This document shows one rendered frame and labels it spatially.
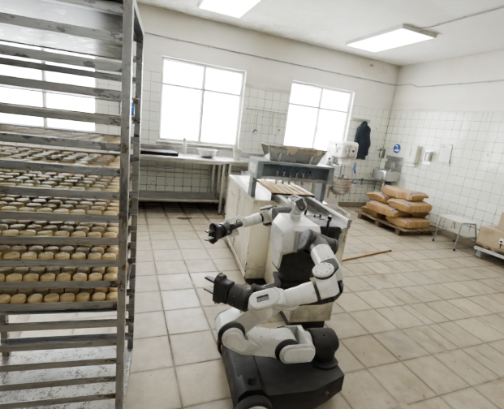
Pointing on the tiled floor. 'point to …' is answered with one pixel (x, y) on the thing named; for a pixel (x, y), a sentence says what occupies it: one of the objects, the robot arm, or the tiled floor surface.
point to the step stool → (458, 229)
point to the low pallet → (394, 225)
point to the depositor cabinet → (243, 201)
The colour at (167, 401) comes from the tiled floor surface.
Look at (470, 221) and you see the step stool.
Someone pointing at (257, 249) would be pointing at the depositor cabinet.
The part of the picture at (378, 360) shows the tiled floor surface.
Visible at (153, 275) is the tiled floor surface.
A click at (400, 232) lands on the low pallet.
